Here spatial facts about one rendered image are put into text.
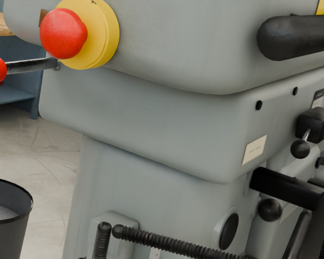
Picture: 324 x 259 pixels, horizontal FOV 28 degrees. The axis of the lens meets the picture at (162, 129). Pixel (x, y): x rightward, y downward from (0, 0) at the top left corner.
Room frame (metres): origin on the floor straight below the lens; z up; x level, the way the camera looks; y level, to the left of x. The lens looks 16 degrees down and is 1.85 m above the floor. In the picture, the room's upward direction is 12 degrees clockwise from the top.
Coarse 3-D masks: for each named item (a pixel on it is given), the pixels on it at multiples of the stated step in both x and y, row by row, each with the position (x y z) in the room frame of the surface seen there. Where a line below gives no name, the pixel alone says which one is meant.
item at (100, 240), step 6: (102, 222) 0.55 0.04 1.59; (102, 228) 0.55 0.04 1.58; (108, 228) 0.55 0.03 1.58; (102, 234) 0.55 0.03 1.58; (108, 234) 0.55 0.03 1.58; (96, 240) 0.55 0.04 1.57; (102, 240) 0.55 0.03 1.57; (108, 240) 0.55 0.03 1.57; (96, 246) 0.55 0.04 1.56; (102, 246) 0.55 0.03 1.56; (108, 246) 0.55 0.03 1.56; (96, 252) 0.55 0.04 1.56; (102, 252) 0.55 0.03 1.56; (96, 258) 0.55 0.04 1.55; (102, 258) 0.55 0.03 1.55
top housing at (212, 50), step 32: (32, 0) 0.57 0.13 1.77; (128, 0) 0.53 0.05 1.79; (160, 0) 0.51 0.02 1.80; (192, 0) 0.51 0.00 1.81; (224, 0) 0.51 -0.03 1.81; (256, 0) 0.52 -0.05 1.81; (288, 0) 0.58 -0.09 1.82; (320, 0) 0.67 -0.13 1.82; (32, 32) 0.57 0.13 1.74; (128, 32) 0.52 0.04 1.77; (160, 32) 0.51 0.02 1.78; (192, 32) 0.51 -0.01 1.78; (224, 32) 0.51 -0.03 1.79; (256, 32) 0.53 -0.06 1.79; (128, 64) 0.53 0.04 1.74; (160, 64) 0.51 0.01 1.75; (192, 64) 0.51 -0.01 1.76; (224, 64) 0.51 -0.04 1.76; (256, 64) 0.54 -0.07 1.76; (288, 64) 0.62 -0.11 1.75; (320, 64) 0.76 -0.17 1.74
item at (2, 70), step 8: (0, 64) 0.58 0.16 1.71; (8, 64) 0.60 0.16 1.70; (16, 64) 0.61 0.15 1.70; (24, 64) 0.62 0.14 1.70; (32, 64) 0.63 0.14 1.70; (40, 64) 0.64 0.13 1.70; (48, 64) 0.65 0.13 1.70; (56, 64) 0.66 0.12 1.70; (0, 72) 0.58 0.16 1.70; (8, 72) 0.60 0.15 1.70; (16, 72) 0.61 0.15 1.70; (0, 80) 0.58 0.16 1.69
